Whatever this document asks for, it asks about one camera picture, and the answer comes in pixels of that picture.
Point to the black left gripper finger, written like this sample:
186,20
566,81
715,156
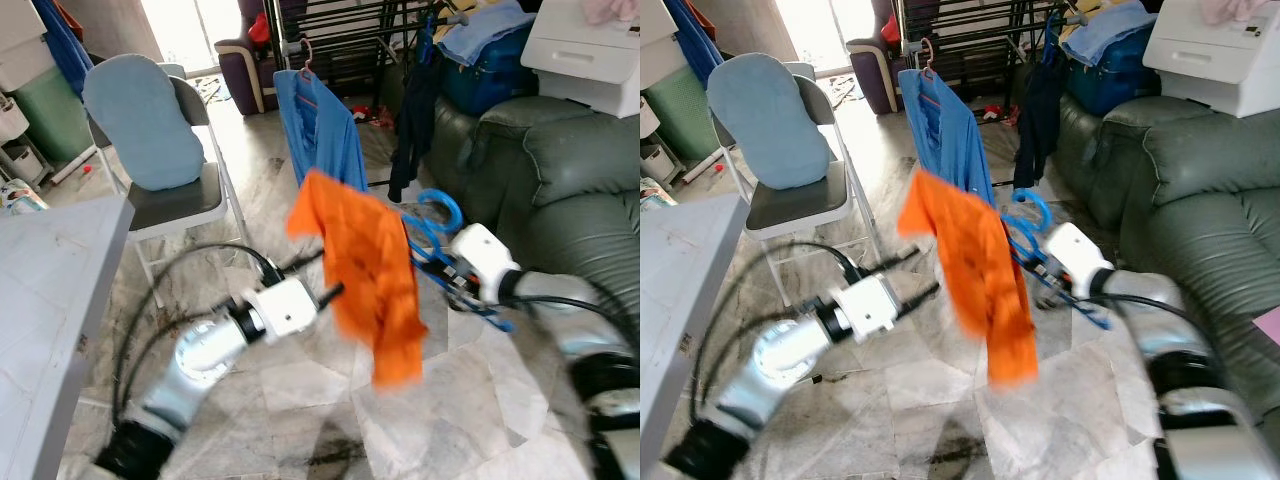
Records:
332,293
922,293
898,257
302,262

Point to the orange shirt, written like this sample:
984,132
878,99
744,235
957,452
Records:
370,270
985,280

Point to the blue plastic hanger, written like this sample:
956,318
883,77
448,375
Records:
440,200
1038,205

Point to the pink clothes hanger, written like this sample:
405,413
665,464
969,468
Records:
308,55
932,55

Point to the grey metal folding chair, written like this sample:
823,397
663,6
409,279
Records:
190,205
815,205

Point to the blue shirt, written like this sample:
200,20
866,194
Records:
950,135
330,130

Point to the navy garment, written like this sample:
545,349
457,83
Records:
1040,125
415,130

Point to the dark green leather sofa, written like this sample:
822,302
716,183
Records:
560,170
1190,180

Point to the red floor toy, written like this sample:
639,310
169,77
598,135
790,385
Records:
365,115
990,112

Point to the blue seat cushion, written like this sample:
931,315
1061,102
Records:
145,125
770,125

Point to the purple armchair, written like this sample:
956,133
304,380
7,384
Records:
240,75
870,75

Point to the blue suitcase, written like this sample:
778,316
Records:
1115,85
490,85

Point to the diaper pack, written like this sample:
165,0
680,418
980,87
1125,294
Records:
650,192
20,197

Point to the white plastic folding table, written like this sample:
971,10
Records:
50,320
680,320

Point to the pink paper sheet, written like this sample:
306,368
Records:
1268,325

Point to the red pillow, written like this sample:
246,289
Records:
258,28
888,28

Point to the light blue cloth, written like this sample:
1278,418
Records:
1105,35
485,35

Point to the white printer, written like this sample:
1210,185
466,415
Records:
1215,60
590,60

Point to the green storage bin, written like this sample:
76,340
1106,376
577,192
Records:
50,115
675,115

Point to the dark blue cloth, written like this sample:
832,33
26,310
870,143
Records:
695,35
65,45

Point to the white drawer shelf unit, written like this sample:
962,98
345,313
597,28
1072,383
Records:
655,50
18,90

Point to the pink cloth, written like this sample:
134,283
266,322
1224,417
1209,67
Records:
615,10
1240,10

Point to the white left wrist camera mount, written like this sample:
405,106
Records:
283,308
870,303

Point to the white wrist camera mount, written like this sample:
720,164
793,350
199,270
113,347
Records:
485,262
283,308
1080,258
870,303

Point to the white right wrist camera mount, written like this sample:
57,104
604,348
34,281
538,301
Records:
1080,258
485,262

